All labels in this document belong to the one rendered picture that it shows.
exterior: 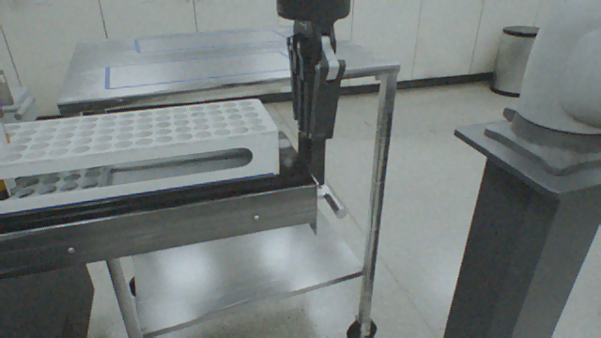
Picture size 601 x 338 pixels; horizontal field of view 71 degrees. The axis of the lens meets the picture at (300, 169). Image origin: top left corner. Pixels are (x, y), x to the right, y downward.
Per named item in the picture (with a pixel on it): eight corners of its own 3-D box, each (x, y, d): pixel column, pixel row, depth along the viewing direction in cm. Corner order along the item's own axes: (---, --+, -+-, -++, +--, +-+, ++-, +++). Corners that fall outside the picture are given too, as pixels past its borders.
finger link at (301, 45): (331, 35, 44) (336, 38, 43) (330, 134, 49) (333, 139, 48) (296, 38, 43) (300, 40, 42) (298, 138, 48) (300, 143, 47)
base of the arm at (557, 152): (540, 115, 90) (547, 89, 87) (640, 161, 72) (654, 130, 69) (468, 124, 85) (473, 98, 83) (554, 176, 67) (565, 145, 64)
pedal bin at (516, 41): (512, 101, 299) (530, 35, 276) (478, 85, 330) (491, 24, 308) (547, 98, 306) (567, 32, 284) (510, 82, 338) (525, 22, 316)
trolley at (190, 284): (138, 427, 101) (32, 105, 61) (131, 295, 138) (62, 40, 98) (379, 342, 122) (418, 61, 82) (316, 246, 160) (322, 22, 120)
